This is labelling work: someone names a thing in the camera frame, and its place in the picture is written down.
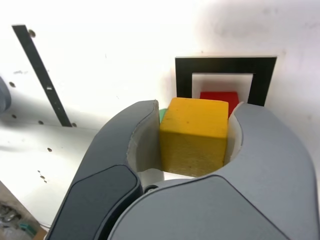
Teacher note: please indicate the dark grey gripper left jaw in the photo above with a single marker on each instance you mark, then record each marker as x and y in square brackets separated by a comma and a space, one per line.
[100, 190]

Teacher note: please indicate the yellow cube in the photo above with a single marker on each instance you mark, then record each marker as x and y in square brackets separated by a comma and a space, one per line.
[192, 137]

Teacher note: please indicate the green cube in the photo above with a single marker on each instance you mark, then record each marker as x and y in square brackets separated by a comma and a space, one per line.
[162, 115]

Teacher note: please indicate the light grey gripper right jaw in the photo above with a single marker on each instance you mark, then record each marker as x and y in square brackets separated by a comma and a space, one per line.
[225, 212]

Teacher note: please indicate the black tape strip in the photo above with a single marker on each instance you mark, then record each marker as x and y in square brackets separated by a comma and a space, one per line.
[42, 75]

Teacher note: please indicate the black tape square outline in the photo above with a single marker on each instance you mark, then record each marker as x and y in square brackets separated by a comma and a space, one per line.
[183, 75]

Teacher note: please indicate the red cube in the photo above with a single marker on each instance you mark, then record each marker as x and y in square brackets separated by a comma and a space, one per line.
[220, 98]

